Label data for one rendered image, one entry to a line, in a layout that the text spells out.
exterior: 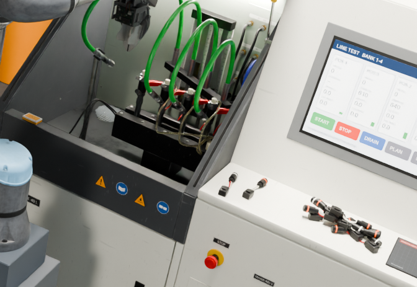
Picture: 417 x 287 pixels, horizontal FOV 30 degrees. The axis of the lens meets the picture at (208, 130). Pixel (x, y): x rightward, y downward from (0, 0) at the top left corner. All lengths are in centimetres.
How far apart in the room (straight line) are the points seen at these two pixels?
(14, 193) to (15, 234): 11
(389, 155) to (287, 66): 38
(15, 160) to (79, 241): 66
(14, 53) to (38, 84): 223
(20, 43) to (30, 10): 302
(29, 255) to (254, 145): 74
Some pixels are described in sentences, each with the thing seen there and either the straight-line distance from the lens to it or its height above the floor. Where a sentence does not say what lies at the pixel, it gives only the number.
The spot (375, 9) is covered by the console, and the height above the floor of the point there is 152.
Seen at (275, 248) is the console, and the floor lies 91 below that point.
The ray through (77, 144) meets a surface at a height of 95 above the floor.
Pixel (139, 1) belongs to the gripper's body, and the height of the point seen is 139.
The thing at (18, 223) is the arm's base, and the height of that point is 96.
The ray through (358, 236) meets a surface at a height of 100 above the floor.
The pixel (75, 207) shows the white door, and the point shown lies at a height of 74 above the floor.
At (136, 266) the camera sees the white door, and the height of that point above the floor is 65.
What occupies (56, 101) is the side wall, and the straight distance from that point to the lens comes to 265.
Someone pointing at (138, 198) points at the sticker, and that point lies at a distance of 224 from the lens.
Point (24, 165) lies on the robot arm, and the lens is 182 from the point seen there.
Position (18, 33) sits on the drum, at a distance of 469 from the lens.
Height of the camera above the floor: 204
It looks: 26 degrees down
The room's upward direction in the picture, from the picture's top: 14 degrees clockwise
